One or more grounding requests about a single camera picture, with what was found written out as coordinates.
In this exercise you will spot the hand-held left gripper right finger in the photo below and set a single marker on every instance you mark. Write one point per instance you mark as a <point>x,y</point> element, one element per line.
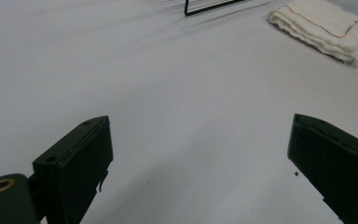
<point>338,161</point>

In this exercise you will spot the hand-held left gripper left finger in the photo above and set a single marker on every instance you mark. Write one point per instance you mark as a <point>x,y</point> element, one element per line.
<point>80,161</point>

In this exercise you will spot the white towel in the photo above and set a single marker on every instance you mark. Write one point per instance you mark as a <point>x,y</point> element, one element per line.
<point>323,28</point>

